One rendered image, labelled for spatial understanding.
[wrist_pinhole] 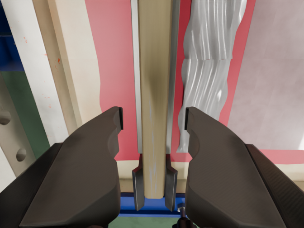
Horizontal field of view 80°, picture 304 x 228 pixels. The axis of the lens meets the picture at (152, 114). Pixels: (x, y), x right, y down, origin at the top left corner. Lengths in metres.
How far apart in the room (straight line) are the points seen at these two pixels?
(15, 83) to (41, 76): 1.35
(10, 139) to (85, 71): 0.15
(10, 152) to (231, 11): 0.36
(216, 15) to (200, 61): 0.06
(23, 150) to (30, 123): 1.40
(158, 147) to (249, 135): 0.21
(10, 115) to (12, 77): 1.31
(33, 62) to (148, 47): 0.17
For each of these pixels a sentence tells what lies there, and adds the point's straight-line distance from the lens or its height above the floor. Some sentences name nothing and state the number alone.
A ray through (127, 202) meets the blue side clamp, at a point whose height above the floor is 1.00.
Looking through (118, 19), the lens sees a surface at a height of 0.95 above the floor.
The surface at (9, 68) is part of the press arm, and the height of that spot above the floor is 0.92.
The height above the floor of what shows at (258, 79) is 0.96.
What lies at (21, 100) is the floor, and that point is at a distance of 1.69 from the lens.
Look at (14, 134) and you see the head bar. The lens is 0.35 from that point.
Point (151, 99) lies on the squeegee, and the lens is 0.19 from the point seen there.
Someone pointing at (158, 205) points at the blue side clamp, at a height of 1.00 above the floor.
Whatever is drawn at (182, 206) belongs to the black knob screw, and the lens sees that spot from 0.40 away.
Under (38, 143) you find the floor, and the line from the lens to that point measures 1.86.
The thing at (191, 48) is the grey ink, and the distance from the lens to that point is 0.28.
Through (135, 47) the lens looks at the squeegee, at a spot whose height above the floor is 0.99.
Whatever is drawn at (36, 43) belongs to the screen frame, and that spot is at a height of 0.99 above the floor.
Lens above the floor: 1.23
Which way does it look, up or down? 61 degrees down
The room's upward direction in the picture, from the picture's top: 178 degrees counter-clockwise
